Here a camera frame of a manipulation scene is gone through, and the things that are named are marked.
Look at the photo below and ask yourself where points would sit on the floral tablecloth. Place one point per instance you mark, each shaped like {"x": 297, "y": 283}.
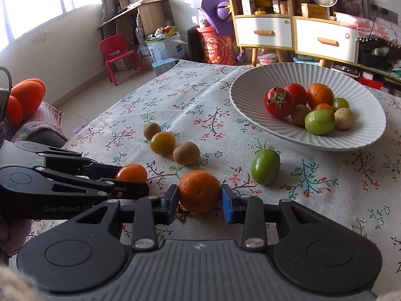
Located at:
{"x": 360, "y": 190}

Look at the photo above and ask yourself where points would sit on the low tv console shelf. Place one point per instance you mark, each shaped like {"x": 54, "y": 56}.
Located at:
{"x": 375, "y": 59}

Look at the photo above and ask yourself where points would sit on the purple plush toy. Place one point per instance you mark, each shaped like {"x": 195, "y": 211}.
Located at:
{"x": 218, "y": 14}

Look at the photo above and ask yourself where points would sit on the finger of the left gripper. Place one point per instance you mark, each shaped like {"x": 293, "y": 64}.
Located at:
{"x": 63, "y": 161}
{"x": 40, "y": 183}

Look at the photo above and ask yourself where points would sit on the red printed bucket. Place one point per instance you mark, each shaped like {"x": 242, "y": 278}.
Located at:
{"x": 217, "y": 49}

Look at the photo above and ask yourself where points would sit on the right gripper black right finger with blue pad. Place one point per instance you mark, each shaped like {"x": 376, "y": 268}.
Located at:
{"x": 248, "y": 211}

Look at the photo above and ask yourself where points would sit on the smooth orange tomato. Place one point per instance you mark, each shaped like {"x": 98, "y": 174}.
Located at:
{"x": 133, "y": 172}
{"x": 324, "y": 106}

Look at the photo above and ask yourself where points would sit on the pale tan kiwi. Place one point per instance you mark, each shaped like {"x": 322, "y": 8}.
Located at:
{"x": 344, "y": 118}

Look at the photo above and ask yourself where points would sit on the brown kiwi back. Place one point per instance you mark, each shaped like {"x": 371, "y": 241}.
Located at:
{"x": 150, "y": 129}

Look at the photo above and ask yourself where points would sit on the black speaker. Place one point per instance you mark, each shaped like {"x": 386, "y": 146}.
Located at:
{"x": 194, "y": 44}

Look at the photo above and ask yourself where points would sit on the red plastic child chair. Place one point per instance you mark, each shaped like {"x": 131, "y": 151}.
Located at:
{"x": 114, "y": 48}

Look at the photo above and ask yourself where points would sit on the red tomato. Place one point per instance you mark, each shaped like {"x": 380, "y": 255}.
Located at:
{"x": 296, "y": 93}
{"x": 279, "y": 102}

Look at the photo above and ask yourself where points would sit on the white cardboard box with toys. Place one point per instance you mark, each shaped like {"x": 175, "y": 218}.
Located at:
{"x": 165, "y": 43}

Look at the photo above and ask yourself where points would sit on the white ribbed plate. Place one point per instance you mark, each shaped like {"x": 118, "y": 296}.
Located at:
{"x": 247, "y": 95}

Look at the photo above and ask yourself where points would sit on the small green tomato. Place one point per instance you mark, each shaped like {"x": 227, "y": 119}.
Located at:
{"x": 339, "y": 103}

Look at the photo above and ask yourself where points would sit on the yellow orange cherry tomato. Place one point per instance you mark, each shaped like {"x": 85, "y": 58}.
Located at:
{"x": 162, "y": 143}

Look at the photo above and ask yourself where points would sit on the white drawer cabinet with shelves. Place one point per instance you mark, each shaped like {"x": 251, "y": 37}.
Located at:
{"x": 280, "y": 25}

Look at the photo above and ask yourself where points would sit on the orange plush pumpkin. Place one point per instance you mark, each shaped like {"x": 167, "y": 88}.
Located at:
{"x": 24, "y": 101}

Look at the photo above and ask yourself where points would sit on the small brown kiwi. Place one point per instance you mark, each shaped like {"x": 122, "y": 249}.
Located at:
{"x": 299, "y": 114}

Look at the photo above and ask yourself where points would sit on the large textured mandarin orange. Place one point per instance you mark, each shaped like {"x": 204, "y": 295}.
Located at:
{"x": 318, "y": 93}

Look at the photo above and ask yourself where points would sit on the oval green tomato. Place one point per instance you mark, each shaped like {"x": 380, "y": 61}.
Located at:
{"x": 265, "y": 166}

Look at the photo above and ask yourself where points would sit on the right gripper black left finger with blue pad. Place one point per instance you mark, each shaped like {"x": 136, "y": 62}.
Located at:
{"x": 149, "y": 212}

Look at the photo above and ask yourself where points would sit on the wooden desk with shelves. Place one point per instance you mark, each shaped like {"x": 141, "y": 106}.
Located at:
{"x": 136, "y": 19}

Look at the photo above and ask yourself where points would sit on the red storage box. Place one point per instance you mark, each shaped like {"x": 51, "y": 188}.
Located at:
{"x": 373, "y": 84}

